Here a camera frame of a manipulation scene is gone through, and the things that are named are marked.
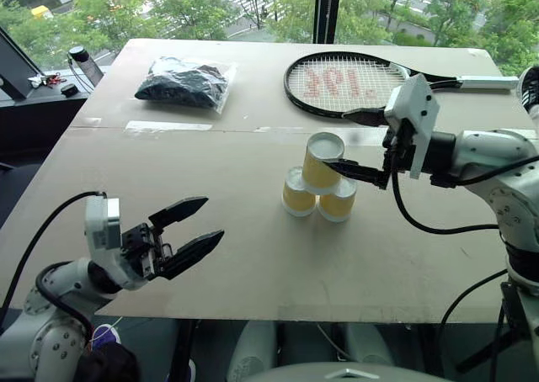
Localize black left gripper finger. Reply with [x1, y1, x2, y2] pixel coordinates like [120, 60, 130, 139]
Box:
[147, 196, 210, 236]
[157, 230, 226, 280]

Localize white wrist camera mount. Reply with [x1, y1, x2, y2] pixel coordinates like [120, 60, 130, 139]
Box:
[85, 194, 149, 291]
[383, 73, 440, 179]

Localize grey rounded robot leg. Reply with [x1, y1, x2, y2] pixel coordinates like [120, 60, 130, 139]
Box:
[226, 320, 280, 382]
[344, 322, 396, 369]

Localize purple and white tag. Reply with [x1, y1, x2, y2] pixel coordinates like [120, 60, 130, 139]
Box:
[91, 322, 124, 350]

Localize clear bag of dark items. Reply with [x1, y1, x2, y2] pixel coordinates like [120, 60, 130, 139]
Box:
[133, 55, 239, 115]

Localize grey robot torso top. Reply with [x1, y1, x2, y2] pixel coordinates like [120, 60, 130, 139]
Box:
[251, 361, 458, 382]

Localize keys with red tag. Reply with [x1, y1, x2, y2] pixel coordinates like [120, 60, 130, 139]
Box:
[28, 73, 65, 90]

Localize black cloth bundle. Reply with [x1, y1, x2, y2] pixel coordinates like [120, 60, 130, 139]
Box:
[74, 341, 141, 382]

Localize black tennis racket white grip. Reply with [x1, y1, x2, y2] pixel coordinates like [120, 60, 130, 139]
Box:
[283, 52, 520, 120]

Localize black metal stand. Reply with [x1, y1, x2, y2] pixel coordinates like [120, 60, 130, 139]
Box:
[456, 279, 539, 375]

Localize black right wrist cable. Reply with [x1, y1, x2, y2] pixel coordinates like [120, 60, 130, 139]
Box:
[390, 167, 504, 236]

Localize black table leg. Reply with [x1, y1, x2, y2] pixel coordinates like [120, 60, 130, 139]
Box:
[169, 318, 200, 382]

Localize thin black cable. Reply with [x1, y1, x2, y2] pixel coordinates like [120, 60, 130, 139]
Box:
[437, 268, 509, 358]

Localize black and white sneaker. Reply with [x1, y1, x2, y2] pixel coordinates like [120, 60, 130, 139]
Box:
[516, 66, 539, 123]

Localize yellow paper cup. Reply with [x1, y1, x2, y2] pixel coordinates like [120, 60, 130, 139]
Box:
[281, 165, 318, 218]
[302, 132, 346, 196]
[317, 178, 359, 223]

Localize black slanted panel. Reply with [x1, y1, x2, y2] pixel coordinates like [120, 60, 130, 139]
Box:
[0, 25, 44, 102]

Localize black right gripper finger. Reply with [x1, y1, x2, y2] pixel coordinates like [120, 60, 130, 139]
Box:
[323, 157, 385, 188]
[342, 107, 389, 128]

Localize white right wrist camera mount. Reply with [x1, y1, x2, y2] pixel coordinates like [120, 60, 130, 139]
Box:
[383, 73, 440, 179]

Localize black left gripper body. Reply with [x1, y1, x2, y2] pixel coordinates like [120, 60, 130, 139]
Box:
[120, 221, 174, 282]

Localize black window post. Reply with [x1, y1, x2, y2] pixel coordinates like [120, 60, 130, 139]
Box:
[314, 0, 343, 45]

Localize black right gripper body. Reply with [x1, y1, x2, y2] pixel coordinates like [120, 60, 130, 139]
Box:
[378, 119, 418, 191]

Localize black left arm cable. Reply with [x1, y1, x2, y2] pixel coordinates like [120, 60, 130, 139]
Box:
[0, 190, 107, 328]

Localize black side shelf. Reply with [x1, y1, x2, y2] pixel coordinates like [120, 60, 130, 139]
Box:
[0, 85, 96, 168]

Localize clear bottle with black cap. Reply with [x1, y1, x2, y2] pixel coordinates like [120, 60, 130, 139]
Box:
[67, 45, 105, 89]

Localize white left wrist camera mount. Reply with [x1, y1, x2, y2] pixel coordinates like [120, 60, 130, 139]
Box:
[85, 194, 149, 291]

